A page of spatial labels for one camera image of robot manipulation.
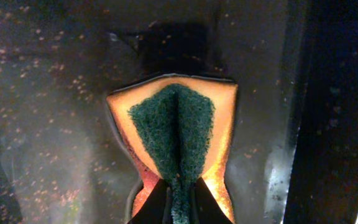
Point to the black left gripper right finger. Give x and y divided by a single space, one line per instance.
204 208

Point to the green and yellow sponge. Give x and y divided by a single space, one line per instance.
179 129

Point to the black rectangular tray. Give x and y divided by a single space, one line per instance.
294 152

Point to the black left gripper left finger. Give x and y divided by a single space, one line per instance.
156 209

